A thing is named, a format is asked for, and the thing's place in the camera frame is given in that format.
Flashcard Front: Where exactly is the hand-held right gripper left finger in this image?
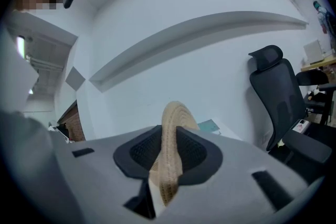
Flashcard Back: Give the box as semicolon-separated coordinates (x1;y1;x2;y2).
49;125;163;224

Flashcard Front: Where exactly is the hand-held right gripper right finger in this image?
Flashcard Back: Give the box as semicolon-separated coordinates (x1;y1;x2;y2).
157;125;309;224

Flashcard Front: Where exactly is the white table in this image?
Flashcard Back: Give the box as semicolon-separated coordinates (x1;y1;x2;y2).
196;116;244;142

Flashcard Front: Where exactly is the teal book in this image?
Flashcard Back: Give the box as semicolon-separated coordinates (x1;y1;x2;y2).
197;119;221;135

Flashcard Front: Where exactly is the person in grey shirt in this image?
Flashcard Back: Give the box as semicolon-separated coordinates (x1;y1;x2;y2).
0;26;66;224

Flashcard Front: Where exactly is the white phone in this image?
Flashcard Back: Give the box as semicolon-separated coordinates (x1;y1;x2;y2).
293;119;311;134

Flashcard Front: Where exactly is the black headrest office chair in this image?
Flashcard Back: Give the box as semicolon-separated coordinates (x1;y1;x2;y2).
248;45;333;184

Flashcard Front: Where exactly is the black armrest chair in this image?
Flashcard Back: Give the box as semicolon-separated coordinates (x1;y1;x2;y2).
295;70;336;124

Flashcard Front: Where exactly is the light wooden desk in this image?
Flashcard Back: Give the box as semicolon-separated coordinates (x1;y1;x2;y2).
300;56;336;72

